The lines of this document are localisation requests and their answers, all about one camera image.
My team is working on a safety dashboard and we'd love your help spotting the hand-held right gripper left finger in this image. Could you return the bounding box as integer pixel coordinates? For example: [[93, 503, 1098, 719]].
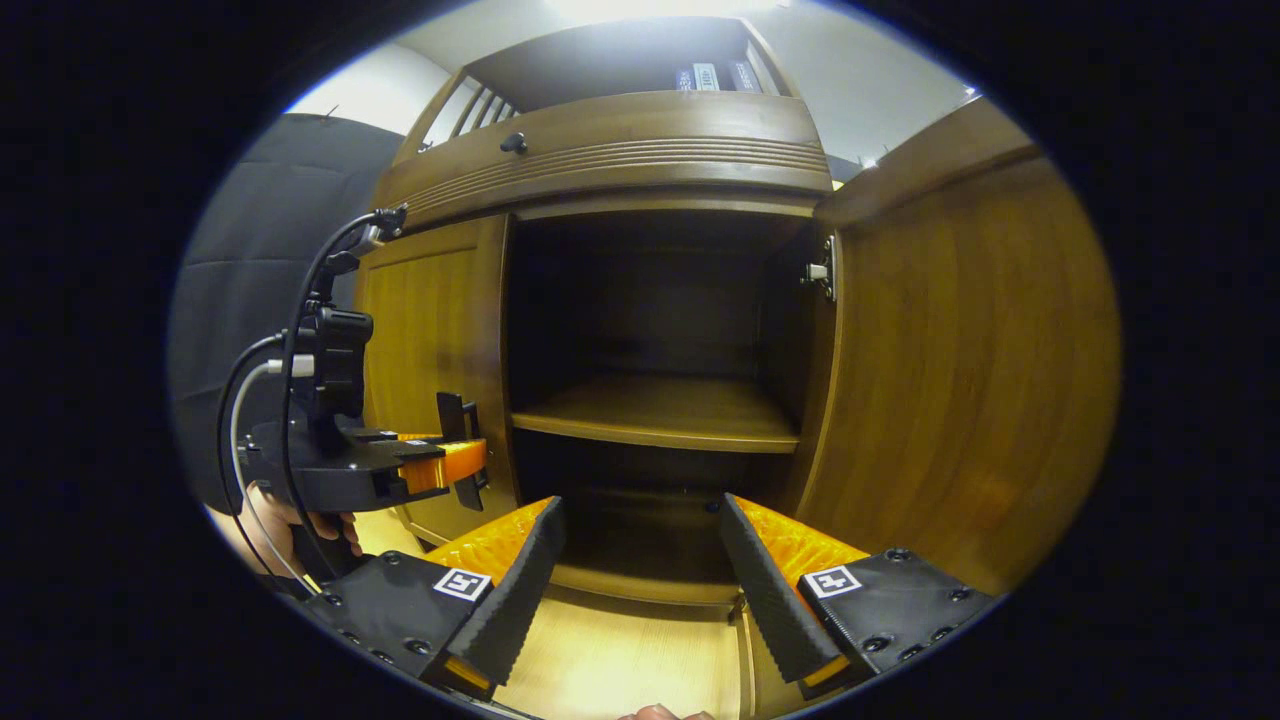
[[300, 495, 568, 699]]

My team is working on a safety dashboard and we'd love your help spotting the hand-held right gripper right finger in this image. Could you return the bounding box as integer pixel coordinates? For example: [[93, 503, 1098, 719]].
[[718, 492, 1001, 701]]

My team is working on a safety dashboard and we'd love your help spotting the black door handle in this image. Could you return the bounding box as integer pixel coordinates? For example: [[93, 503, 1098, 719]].
[[437, 392, 491, 513]]

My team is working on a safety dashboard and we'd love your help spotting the wooden shoe cabinet door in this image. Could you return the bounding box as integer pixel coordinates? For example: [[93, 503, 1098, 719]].
[[355, 213, 521, 546], [790, 95, 1123, 596]]

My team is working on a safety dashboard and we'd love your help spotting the wooden double-door shoe cabinet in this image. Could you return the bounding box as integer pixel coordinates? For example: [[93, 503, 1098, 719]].
[[355, 15, 1123, 611]]

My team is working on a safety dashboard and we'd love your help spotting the metal door hinge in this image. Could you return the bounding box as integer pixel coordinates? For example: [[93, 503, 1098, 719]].
[[800, 235, 839, 303]]

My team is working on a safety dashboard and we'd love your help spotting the wooden inner shelf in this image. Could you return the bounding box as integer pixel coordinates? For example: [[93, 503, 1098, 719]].
[[510, 375, 801, 454]]

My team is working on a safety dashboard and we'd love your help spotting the black backdrop cloth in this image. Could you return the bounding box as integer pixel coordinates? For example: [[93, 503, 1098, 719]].
[[168, 112, 406, 516]]

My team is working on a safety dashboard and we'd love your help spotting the large ceiling light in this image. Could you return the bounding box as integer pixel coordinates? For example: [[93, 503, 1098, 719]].
[[545, 0, 791, 23]]

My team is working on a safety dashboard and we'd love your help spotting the white cable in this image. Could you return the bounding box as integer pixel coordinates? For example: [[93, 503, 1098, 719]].
[[229, 358, 319, 593]]

